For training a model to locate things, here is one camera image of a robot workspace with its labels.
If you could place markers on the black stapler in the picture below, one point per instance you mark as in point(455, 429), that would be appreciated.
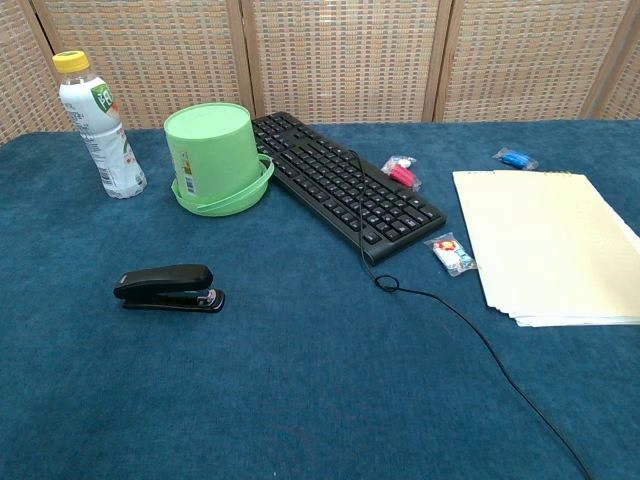
point(165, 277)

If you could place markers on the black computer keyboard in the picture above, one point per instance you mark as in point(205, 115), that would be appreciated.
point(325, 175)

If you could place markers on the white and red wrapped packet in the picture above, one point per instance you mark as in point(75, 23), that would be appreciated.
point(450, 252)

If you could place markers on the green plastic bucket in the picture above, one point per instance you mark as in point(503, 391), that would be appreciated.
point(215, 150)

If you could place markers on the blue tablecloth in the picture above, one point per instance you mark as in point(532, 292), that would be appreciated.
point(250, 375)

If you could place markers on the woven folding screen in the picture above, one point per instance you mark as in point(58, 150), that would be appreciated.
point(340, 60)

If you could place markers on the blue wrapped packet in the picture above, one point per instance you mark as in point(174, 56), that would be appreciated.
point(515, 159)

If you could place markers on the cream paper stack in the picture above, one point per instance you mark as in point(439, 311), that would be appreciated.
point(540, 240)

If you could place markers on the white bottle with yellow cap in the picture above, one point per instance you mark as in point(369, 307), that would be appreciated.
point(107, 150)

